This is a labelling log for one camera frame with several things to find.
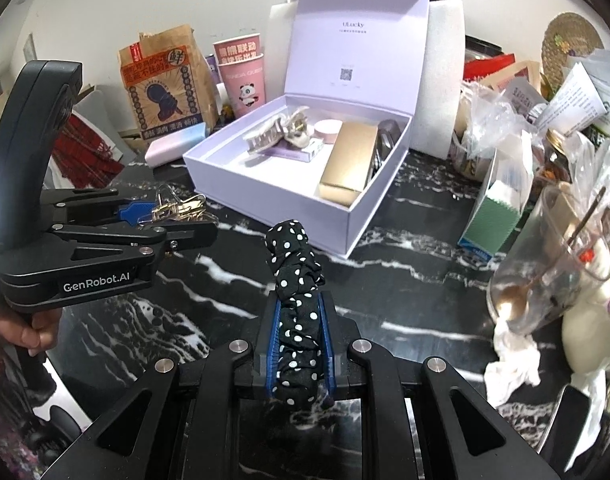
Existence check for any metal spoon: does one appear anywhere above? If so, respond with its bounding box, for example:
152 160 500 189
497 186 607 321

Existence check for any white ceramic figurine mug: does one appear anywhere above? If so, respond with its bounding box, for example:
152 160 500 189
562 245 610 376

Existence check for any gold rectangular box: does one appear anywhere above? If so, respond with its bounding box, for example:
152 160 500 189
317 121 379 206

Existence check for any pink blue power bank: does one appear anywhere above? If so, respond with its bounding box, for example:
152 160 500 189
146 125 208 171

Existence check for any clear glass cup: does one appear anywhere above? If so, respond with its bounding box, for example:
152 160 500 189
486 185 610 336

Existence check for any pink round compact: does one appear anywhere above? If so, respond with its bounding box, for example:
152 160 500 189
313 119 343 143

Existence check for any purple card box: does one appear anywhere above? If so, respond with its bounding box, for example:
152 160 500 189
272 137 326 163

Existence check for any red paper cup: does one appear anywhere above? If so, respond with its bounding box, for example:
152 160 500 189
213 36 263 66

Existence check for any pink panda paper cup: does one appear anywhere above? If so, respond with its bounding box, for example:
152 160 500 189
217 57 266 121

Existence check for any gold metal hair clip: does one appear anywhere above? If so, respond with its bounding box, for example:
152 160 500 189
140 185 218 226

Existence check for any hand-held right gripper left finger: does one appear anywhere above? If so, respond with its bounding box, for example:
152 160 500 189
40 292 282 480

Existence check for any red carton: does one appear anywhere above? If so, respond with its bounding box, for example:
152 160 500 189
464 52 516 81

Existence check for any white paper leaflet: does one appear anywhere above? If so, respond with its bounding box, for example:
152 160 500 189
535 62 603 136

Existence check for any red plaid scarf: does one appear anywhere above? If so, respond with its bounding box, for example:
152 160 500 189
52 112 126 188

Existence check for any gold lid jar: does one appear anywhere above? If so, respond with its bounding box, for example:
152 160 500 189
545 130 578 152

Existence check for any crumpled white tissue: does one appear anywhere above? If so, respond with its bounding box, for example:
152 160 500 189
485 317 543 403

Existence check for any brown printed paper bag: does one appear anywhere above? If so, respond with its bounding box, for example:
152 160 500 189
117 25 220 142

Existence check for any lavender gift box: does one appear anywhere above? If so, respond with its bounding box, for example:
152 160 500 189
182 0 430 258

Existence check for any clear plastic bag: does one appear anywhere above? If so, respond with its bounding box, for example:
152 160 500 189
455 80 546 181

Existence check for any pearl white wavy hair claw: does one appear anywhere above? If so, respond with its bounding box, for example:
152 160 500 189
242 105 316 158

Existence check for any round woven straw mat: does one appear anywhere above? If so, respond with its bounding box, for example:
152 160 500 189
542 12 606 91

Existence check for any black polka dot scrunchie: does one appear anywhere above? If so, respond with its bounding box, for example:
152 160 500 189
265 219 336 406

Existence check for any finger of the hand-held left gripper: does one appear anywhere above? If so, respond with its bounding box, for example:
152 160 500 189
47 221 219 261
39 186 158 226

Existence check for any black phone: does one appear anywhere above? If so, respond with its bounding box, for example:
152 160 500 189
540 385 593 461

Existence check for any person's left hand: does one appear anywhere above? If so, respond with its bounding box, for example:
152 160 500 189
0 305 64 358

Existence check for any white foam block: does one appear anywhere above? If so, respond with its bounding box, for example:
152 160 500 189
410 0 466 158

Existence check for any green white box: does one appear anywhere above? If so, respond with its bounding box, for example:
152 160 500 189
457 152 530 261

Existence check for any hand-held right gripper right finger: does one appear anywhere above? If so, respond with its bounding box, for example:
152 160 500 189
318 293 570 480

